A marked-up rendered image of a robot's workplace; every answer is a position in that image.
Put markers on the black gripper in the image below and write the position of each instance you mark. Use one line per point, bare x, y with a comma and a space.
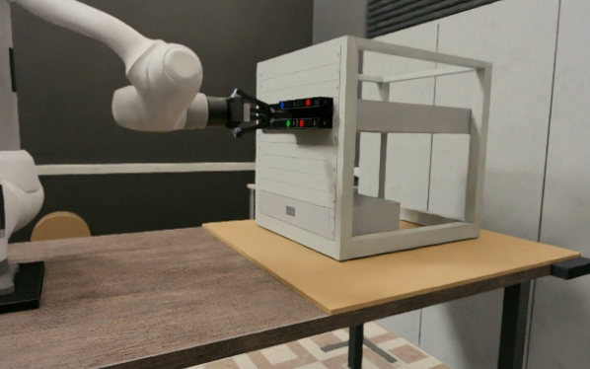
218, 113

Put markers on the white open rack frame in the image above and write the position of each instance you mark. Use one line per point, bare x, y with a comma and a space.
305, 192

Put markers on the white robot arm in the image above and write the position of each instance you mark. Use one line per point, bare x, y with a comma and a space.
166, 79

